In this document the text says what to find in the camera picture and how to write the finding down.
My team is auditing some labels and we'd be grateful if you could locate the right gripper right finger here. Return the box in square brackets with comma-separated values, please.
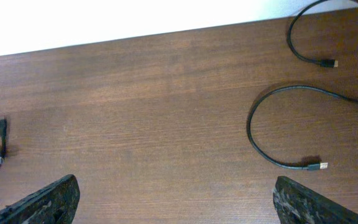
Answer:
[273, 176, 358, 224]

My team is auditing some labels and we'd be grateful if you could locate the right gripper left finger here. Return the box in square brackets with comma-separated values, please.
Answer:
[0, 174, 80, 224]

